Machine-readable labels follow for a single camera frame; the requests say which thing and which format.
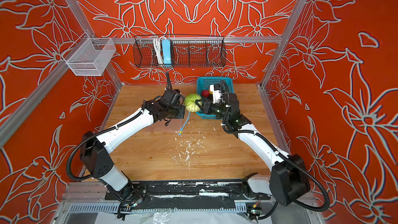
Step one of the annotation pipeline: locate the light blue box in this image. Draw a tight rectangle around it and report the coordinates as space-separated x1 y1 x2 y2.
162 39 172 67

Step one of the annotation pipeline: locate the turquoise plastic basket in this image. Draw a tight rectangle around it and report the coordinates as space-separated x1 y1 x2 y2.
196 77 235 120

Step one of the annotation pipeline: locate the red fruit back right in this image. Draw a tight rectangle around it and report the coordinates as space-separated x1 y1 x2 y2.
201 90 210 97

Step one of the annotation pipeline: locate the white cable bundle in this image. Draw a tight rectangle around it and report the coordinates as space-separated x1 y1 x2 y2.
153 37 164 65

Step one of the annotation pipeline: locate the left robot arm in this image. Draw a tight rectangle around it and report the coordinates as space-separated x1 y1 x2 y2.
66 73 185 195

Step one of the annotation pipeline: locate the clear wire wall basket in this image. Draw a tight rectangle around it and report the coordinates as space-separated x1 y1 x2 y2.
63 37 116 76

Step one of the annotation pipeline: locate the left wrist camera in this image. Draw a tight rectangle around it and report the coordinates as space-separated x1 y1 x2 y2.
159 88 184 108

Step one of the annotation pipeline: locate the green cabbage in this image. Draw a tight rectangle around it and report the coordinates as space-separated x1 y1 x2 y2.
184 93 202 113

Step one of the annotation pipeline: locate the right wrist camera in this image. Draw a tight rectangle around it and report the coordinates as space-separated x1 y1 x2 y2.
212 80 230 104

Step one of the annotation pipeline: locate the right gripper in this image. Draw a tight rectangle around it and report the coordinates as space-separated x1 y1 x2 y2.
194 99 232 121

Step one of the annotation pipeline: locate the black wire wall basket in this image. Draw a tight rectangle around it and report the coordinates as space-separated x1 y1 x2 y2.
133 35 227 68

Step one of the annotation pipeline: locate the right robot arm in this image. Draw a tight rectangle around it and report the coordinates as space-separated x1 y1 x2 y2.
195 93 330 212

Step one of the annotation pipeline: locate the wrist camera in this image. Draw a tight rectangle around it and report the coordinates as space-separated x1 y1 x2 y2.
212 80 230 104
159 88 184 108

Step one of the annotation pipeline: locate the clear zip top bag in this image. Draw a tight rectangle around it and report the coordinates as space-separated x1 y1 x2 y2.
177 111 191 136

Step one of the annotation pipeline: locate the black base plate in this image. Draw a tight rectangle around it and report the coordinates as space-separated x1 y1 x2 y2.
105 180 271 201

